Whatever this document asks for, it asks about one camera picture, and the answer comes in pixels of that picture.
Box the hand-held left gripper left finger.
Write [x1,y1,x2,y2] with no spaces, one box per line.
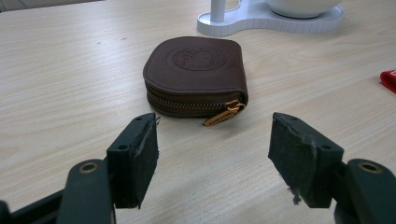
[106,112,161,209]

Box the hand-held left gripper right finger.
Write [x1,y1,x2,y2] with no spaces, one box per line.
[268,112,345,209]

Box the brown leather zip pouch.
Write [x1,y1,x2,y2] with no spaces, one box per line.
[142,35,249,128]

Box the red charm keychain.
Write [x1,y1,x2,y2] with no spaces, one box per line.
[379,69,396,94]

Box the white stand with pole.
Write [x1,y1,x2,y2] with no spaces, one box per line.
[196,0,345,37]

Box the white bowl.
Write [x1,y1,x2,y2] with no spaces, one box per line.
[264,0,344,20]

